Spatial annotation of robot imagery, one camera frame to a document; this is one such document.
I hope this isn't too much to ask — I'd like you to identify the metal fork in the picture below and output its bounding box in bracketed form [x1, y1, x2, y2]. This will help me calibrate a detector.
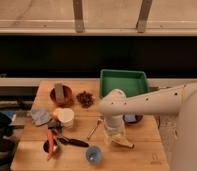
[87, 117, 104, 140]

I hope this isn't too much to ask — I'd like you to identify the small black bowl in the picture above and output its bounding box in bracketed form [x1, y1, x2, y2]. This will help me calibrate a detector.
[42, 138, 62, 156]

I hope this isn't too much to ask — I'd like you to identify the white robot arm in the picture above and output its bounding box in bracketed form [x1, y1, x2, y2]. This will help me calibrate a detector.
[98, 82, 197, 171]

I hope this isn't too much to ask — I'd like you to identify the orange-brown bowl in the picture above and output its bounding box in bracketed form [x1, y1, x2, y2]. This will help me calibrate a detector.
[50, 83, 74, 108]

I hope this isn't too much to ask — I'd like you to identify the yellow banana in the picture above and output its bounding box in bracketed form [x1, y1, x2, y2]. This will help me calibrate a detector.
[107, 134, 134, 148]

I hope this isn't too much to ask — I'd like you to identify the grey rectangular block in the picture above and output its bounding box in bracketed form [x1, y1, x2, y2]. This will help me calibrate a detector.
[54, 83, 64, 103]

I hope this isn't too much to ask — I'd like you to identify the brown pine cone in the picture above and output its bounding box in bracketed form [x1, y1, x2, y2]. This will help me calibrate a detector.
[76, 91, 94, 108]

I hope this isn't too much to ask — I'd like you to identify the green plastic tray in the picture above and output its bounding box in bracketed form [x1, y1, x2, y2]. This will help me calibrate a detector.
[100, 69, 149, 98]

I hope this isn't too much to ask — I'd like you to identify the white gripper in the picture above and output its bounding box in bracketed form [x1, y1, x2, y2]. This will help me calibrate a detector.
[104, 115, 126, 146]

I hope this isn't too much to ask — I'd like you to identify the black object at left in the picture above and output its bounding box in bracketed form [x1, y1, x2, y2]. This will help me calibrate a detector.
[0, 112, 15, 166]

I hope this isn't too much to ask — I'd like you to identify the blue sponge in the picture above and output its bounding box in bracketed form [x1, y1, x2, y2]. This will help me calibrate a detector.
[124, 115, 136, 123]

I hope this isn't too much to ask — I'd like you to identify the white cup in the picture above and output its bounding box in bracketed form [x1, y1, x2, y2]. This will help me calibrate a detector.
[53, 108, 75, 127]

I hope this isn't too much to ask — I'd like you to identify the blue glass cup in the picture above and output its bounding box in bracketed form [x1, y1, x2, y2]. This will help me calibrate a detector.
[85, 146, 102, 164]

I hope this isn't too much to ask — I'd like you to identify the orange carrot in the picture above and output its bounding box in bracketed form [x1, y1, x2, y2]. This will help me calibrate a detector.
[46, 129, 54, 161]

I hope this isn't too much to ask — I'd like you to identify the grey blue cloth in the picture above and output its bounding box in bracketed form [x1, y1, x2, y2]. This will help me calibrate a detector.
[29, 108, 51, 126]

